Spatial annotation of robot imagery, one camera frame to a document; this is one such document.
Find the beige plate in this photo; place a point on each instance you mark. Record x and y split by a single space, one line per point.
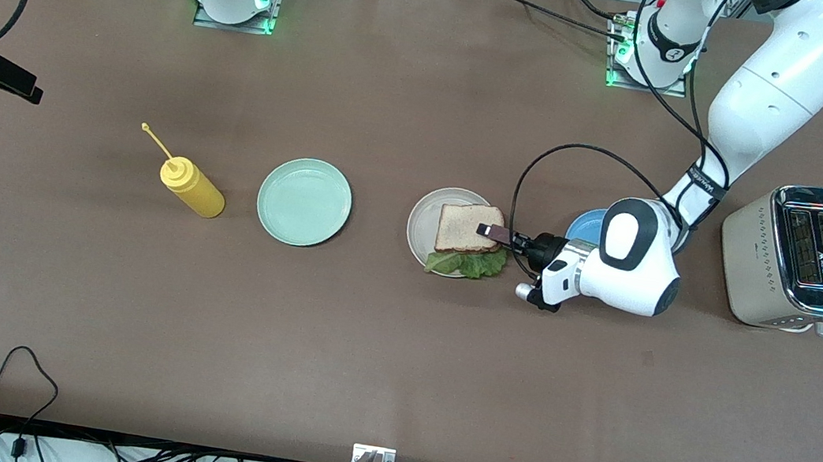
422 224

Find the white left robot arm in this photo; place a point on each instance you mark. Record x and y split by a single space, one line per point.
780 89

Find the blue plate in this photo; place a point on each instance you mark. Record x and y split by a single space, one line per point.
587 224

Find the pale green plate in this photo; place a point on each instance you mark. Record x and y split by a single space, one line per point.
304 202

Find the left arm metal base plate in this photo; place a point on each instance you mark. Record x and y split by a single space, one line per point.
645 88

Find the yellow mustard squeeze bottle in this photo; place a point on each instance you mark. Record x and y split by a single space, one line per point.
198 191

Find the beige chrome toaster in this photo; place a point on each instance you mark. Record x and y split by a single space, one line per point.
749 260

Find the green lettuce leaf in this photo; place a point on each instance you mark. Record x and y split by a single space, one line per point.
467 264

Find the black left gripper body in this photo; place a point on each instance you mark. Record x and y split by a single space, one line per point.
546 248

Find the brown bread slice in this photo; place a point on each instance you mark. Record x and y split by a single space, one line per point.
463 228

